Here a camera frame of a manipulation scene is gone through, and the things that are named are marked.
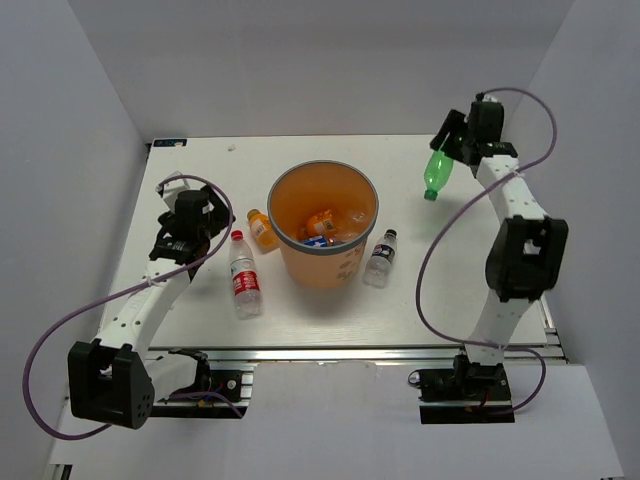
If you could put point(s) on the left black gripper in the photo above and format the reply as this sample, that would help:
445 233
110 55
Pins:
219 215

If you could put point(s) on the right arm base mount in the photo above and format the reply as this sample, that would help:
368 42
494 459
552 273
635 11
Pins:
465 393

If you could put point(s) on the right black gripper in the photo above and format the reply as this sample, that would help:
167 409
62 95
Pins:
454 121

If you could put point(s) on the clear bottle red label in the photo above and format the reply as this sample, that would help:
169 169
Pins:
247 293

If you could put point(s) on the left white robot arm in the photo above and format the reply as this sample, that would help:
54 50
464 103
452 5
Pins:
111 379

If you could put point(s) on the clear bottle black cap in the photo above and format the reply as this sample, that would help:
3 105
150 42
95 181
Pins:
379 266

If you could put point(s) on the clear bottle blue label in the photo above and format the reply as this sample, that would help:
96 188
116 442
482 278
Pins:
351 224

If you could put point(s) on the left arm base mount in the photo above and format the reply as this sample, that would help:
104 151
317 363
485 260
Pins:
210 387

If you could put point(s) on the aluminium table rail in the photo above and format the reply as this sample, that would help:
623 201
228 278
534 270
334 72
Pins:
332 354

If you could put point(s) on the orange plastic bin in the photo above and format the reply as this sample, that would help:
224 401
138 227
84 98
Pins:
310 188

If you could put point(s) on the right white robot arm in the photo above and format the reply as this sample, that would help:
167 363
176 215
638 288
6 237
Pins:
525 258

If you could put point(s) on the orange juice bottle wide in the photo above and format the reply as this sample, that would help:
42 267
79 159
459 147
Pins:
319 224

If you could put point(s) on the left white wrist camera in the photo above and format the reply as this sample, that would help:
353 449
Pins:
170 191

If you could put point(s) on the crushed bottle inside bin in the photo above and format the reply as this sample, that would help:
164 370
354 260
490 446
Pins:
320 241

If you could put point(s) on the green plastic bottle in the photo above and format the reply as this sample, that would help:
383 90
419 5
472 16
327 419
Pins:
437 174

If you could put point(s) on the small orange juice bottle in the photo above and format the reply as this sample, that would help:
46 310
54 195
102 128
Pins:
262 230

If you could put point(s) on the left blue table sticker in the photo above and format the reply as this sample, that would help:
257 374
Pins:
169 143

